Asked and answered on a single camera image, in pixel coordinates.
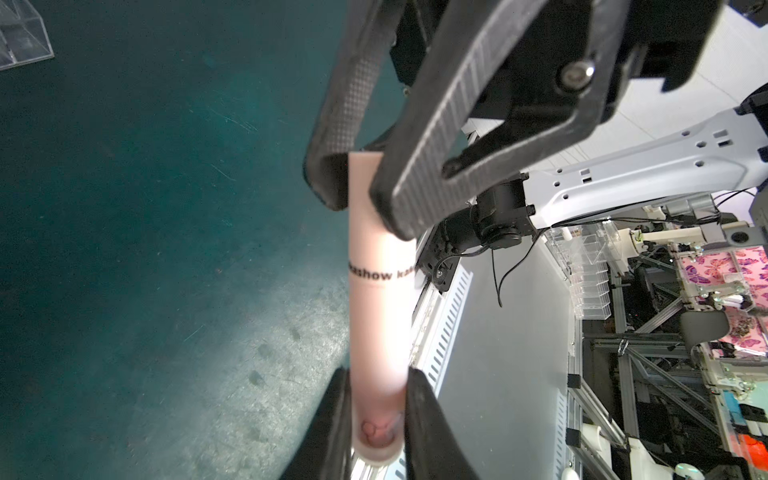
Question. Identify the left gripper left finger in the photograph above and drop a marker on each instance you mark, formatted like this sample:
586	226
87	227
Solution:
325	451

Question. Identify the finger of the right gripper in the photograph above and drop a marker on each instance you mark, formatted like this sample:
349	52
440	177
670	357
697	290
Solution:
436	159
369	32

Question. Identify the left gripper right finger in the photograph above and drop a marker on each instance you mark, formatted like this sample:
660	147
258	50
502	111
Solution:
431	449

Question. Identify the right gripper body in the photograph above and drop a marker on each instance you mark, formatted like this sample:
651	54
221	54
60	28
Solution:
547	60

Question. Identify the clear acrylic lipstick organizer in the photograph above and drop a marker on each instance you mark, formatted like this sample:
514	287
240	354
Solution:
24	38

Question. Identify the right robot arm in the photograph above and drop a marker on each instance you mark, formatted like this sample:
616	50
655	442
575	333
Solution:
726	152

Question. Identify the white vented strip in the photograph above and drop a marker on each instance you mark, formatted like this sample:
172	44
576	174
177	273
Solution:
435	326

